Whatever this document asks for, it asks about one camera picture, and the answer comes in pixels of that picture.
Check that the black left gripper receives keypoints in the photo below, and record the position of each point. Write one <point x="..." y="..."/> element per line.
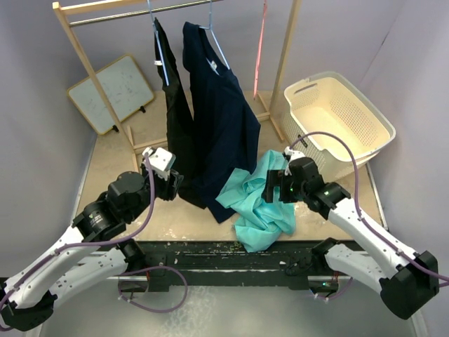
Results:
<point x="170" y="186"/>

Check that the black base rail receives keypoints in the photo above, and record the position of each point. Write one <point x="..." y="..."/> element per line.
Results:
<point x="292" y="264"/>

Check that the navy blue t shirt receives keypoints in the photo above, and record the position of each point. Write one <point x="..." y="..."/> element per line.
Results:
<point x="226" y="131"/>

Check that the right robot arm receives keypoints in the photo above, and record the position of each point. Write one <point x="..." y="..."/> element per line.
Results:
<point x="405" y="279"/>

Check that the pink wire hanger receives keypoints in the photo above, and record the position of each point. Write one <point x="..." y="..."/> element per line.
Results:
<point x="259" y="51"/>

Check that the light blue hanger right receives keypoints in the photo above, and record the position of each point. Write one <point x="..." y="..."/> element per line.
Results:
<point x="209" y="27"/>

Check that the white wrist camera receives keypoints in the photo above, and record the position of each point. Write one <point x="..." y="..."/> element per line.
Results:
<point x="159" y="161"/>
<point x="290" y="155"/>

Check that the black hanging garment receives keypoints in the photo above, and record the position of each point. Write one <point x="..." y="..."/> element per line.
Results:
<point x="179" y="123"/>

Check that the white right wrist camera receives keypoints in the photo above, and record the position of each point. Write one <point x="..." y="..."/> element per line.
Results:
<point x="290" y="155"/>

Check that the small whiteboard yellow frame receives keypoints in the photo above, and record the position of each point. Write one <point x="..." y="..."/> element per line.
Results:
<point x="126" y="88"/>

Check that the light blue hanger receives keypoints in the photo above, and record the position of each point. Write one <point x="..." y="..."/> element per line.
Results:
<point x="209" y="27"/>
<point x="158" y="42"/>

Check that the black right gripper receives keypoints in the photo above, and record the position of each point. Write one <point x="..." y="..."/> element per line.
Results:
<point x="277" y="177"/>

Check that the aluminium frame rail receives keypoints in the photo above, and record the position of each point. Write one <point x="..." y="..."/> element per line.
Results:
<point x="219" y="290"/>

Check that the cream perforated laundry basket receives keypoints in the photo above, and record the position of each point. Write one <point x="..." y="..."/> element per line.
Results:
<point x="332" y="122"/>

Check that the light blue hanger left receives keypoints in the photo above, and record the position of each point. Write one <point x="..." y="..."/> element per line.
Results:
<point x="158" y="42"/>

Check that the teal t shirt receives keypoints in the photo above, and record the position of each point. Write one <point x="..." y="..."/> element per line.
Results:
<point x="260" y="223"/>

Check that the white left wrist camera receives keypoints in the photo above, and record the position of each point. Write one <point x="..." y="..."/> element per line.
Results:
<point x="159" y="161"/>

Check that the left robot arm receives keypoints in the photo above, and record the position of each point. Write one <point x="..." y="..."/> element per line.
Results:
<point x="89" y="250"/>

